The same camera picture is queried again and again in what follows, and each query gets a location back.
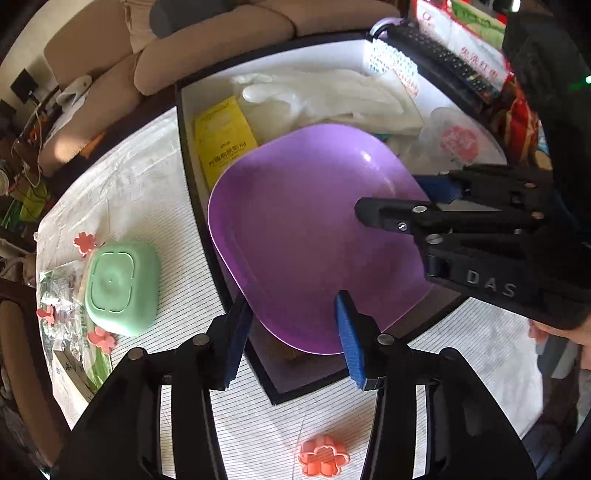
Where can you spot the yellow packet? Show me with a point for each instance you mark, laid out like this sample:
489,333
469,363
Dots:
221,134

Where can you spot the red and white printed packet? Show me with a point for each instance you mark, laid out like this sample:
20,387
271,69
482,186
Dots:
475,50

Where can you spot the black box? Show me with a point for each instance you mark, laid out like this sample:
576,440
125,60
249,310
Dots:
295,374

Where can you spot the tan sofa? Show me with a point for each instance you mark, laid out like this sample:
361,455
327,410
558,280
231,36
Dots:
194,60

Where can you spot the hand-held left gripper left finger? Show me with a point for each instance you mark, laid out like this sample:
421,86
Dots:
235,341

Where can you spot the green clear packet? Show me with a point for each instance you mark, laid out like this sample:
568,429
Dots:
99,364

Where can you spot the brown chair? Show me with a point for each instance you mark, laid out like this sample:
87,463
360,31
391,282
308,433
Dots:
23,369

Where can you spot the black remote control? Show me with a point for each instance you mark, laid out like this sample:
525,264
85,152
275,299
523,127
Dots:
443,57

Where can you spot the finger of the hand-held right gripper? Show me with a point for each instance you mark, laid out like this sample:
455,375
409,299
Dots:
438,187
392,212

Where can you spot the white cloth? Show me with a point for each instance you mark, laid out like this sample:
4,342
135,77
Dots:
74,92

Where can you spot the green plastic bowl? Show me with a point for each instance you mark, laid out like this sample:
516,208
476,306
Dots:
120,286

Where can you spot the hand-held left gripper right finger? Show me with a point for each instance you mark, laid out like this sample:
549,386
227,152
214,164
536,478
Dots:
351,337

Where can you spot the white plastic gloves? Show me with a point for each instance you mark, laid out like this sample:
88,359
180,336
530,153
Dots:
323,97

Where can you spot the pink flower cutter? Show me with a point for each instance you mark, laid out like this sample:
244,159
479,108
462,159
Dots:
323,457

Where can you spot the clear bag with red print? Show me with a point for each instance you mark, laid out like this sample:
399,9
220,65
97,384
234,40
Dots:
457,138

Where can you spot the white packet with blue dots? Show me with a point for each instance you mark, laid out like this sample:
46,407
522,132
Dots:
388,62

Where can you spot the purple plastic bowl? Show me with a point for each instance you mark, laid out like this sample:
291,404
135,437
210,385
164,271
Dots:
300,221

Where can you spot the pink flower clip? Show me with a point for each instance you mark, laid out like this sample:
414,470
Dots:
102,339
84,242
46,313

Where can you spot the person's right hand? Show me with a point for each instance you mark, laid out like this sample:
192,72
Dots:
568,334

